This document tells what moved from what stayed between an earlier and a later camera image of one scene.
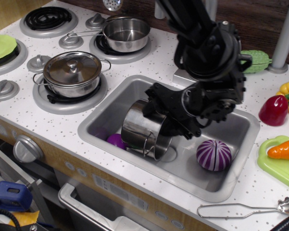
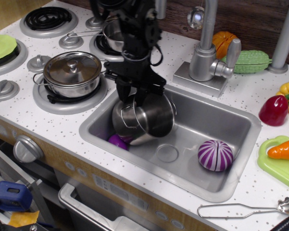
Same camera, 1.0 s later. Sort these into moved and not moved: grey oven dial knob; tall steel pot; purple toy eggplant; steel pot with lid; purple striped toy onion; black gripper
Moved: tall steel pot; black gripper
Not moved: purple toy eggplant; purple striped toy onion; grey oven dial knob; steel pot with lid
